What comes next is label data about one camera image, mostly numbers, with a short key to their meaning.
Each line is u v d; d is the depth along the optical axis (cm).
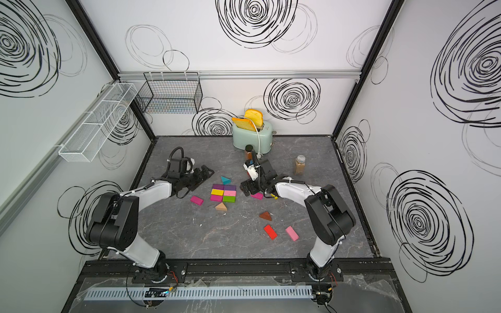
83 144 71
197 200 95
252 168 83
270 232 85
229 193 95
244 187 83
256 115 102
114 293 77
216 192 95
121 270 75
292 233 83
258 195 81
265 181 72
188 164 80
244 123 97
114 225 46
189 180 81
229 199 93
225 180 98
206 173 85
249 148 103
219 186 99
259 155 112
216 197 94
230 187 99
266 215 87
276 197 66
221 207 89
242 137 103
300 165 98
